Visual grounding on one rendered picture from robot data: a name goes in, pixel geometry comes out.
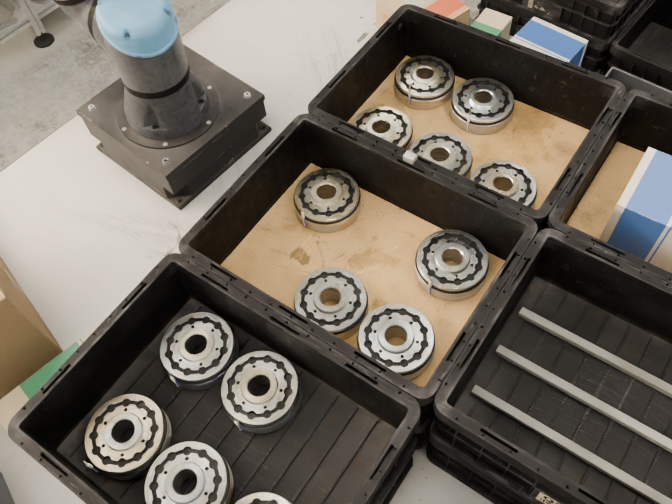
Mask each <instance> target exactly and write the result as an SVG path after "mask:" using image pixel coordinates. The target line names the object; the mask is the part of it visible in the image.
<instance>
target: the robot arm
mask: <svg viewBox="0 0 672 504"><path fill-rule="evenodd" d="M53 1H54V2H55V3H56V4H57V5H59V6H60V8H61V9H62V10H63V11H64V12H65V13H66V14H67V15H68V16H69V17H71V18H72V19H73V20H74V21H76V22H77V23H78V24H79V25H80V26H81V27H82V28H83V29H84V30H85V31H86V32H87V33H88V34H89V35H90V36H91V37H92V38H93V39H94V40H95V41H96V42H97V43H98V44H99V45H100V46H101V47H102V48H103V49H104V50H105V51H106V52H107V53H108V54H109V55H110V56H111V58H112V59H113V61H114V63H115V65H116V67H117V70H118V72H119V75H120V77H121V80H122V82H123V84H124V112H125V115H126V118H127V120H128V123H129V125H130V127H131V128H132V129H133V130H134V131H135V132H137V133H138V134H140V135H142V136H144V137H147V138H151V139H160V140H163V139H172V138H176V137H180V136H182V135H185V134H187V133H189V132H191V131H192V130H194V129H195V128H196V127H198V126H199V125H200V124H201V123H202V121H203V120H204V119H205V117H206V115H207V113H208V110H209V100H208V96H207V93H206V90H205V88H204V86H203V85H202V83H201V82H200V81H199V79H198V78H197V77H196V76H195V74H194V73H193V72H192V71H191V69H190V68H189V64H188V61H187V57H186V54H185V50H184V47H183V43H182V40H181V36H180V33H179V29H178V21H177V17H176V14H175V12H174V10H173V8H172V6H171V4H170V1H169V0H53Z"/></svg>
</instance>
